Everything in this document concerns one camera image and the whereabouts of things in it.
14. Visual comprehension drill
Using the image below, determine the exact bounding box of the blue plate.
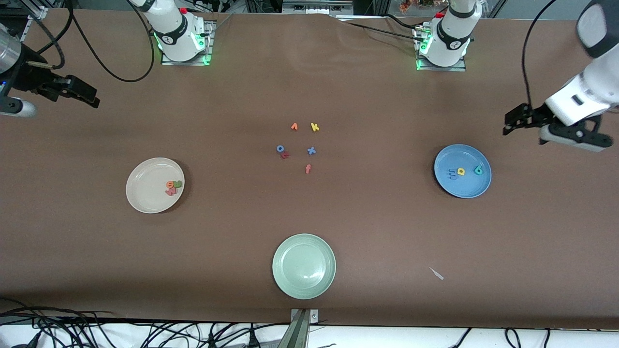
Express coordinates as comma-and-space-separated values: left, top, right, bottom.
433, 144, 493, 199

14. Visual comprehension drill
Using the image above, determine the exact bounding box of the beige plate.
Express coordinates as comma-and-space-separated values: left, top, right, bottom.
125, 157, 186, 214

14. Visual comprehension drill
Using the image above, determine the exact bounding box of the brown table cover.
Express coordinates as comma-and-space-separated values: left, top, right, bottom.
0, 9, 619, 330

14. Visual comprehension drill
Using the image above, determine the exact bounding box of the grey metal box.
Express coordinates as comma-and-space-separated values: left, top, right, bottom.
282, 0, 354, 15

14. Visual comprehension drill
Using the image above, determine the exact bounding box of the green plate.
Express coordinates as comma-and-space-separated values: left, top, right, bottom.
272, 233, 337, 300

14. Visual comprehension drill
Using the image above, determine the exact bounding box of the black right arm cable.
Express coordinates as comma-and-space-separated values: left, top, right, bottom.
22, 0, 155, 83

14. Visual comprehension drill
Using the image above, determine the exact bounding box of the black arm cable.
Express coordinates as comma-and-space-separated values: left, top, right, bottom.
521, 0, 557, 109
22, 0, 155, 83

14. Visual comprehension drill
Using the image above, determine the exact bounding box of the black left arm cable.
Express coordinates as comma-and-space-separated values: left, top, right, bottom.
521, 0, 557, 109

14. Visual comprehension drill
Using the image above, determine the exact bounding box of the aluminium frame profile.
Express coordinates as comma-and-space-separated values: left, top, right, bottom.
19, 0, 51, 39

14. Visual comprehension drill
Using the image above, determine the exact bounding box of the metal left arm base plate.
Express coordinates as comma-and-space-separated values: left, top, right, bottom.
416, 27, 467, 72

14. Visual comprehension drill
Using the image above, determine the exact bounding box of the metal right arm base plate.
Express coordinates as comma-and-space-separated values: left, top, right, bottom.
161, 22, 214, 66

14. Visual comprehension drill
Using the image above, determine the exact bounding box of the black cable on cover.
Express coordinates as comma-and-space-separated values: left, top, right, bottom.
334, 14, 426, 44

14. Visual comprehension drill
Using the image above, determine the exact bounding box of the tangle of black cables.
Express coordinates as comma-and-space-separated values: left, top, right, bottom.
0, 297, 291, 348

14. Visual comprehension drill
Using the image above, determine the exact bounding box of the metal camera stand bracket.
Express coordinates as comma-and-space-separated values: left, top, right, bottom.
278, 308, 319, 348

